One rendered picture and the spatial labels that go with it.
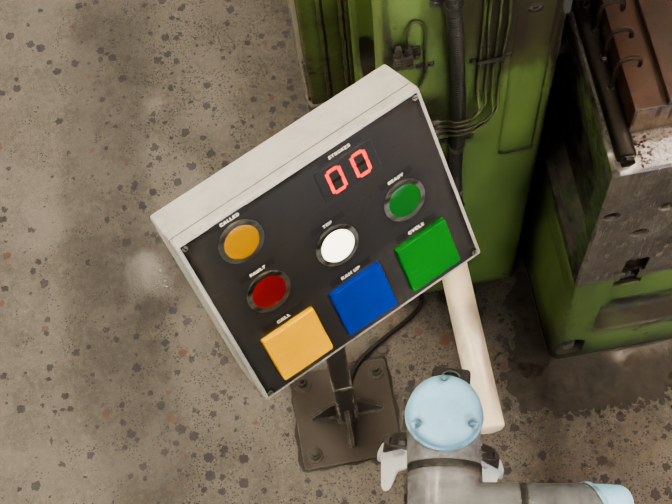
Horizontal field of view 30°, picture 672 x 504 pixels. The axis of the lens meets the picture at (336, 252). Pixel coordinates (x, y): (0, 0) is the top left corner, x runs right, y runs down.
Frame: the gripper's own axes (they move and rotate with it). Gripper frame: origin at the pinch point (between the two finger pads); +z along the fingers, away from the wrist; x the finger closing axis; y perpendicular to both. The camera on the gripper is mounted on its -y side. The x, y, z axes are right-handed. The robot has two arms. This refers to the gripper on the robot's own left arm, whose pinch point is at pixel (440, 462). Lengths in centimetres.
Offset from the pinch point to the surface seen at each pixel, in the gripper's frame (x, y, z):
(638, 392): 37, -40, 93
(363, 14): -25, -89, 43
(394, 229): -9.1, -25.2, -12.7
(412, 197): -7.3, -28.5, -15.4
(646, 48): 21, -60, -4
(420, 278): -5.4, -21.8, -5.6
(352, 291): -13.3, -17.5, -9.7
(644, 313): 35, -51, 78
